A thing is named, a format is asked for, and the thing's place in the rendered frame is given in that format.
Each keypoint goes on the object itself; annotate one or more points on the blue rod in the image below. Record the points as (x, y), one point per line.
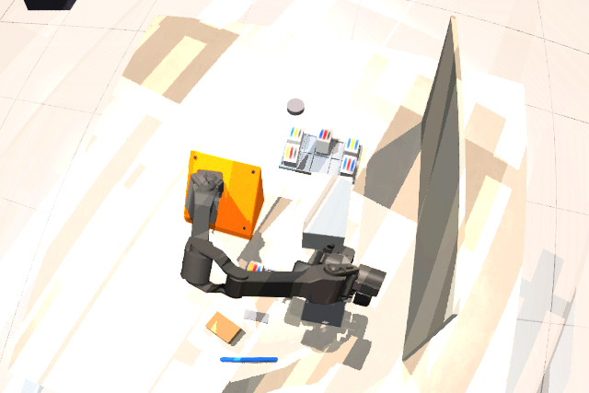
(246, 359)

